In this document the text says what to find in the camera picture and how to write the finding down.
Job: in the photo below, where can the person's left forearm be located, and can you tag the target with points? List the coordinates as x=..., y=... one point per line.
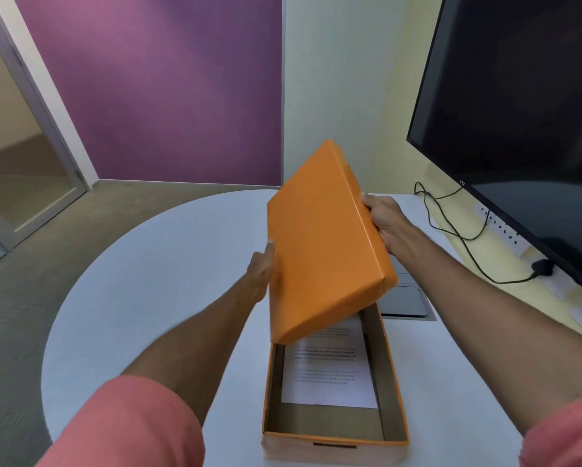
x=198, y=345

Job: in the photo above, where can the person's left hand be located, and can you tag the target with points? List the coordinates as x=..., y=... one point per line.
x=260, y=274

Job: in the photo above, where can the person's left thumb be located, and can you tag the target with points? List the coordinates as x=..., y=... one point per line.
x=269, y=257

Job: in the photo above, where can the black flat screen monitor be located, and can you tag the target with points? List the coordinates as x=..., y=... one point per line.
x=524, y=116

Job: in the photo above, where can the white wall socket strip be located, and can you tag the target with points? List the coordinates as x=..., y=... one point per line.
x=539, y=257

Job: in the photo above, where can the black power plug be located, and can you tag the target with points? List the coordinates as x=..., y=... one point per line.
x=542, y=268

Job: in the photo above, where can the person's pink right sleeve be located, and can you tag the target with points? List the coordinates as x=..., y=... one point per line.
x=565, y=435

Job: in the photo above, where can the person's pink sleeve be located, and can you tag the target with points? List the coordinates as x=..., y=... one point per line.
x=565, y=435
x=130, y=425

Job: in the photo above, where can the person's right thumb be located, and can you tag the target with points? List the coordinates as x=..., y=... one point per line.
x=370, y=204

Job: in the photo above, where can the orange cardboard box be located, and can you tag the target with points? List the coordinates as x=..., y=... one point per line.
x=390, y=384

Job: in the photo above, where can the person's pink left sleeve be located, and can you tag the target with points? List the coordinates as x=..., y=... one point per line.
x=130, y=425

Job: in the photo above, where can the glass door with metal frame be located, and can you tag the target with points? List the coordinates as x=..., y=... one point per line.
x=18, y=155

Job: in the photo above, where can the white printed paper sheet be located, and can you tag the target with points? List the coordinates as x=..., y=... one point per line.
x=329, y=369

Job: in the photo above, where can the person's right hand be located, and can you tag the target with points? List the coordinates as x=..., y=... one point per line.
x=387, y=221

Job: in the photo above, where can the orange cardboard box lid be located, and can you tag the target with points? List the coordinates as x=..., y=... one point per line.
x=325, y=247

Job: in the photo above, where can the person's right forearm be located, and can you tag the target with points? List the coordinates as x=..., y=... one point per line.
x=495, y=335

